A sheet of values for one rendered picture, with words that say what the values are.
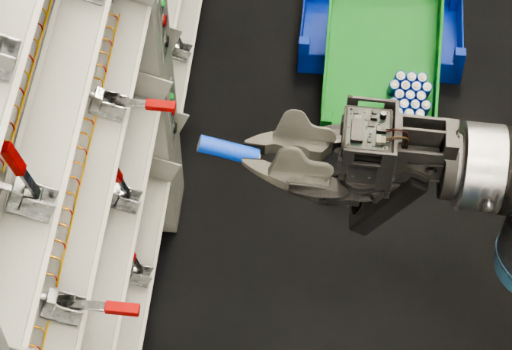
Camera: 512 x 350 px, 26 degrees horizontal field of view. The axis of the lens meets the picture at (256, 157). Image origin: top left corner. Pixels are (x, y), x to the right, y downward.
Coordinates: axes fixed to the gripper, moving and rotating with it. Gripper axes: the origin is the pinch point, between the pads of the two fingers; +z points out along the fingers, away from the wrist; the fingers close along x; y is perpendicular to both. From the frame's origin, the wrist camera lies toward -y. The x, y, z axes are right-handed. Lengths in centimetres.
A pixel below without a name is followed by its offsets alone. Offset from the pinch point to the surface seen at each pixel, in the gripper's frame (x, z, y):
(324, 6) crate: -86, -5, -62
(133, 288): -11, 18, -49
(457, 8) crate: -87, -31, -61
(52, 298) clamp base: 14.7, 18.9, -7.3
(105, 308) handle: 14.7, 13.6, -8.3
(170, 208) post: -31, 16, -57
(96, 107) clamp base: -11.4, 19.7, -8.5
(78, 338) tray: 16.9, 16.1, -11.1
